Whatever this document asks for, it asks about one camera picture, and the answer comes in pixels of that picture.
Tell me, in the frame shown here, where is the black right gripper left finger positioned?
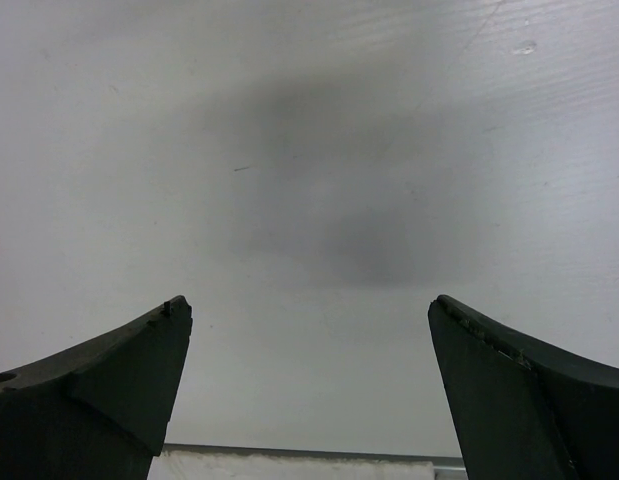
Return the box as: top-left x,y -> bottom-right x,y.
0,296 -> 192,479

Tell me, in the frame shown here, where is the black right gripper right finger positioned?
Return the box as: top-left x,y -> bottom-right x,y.
428,295 -> 619,479

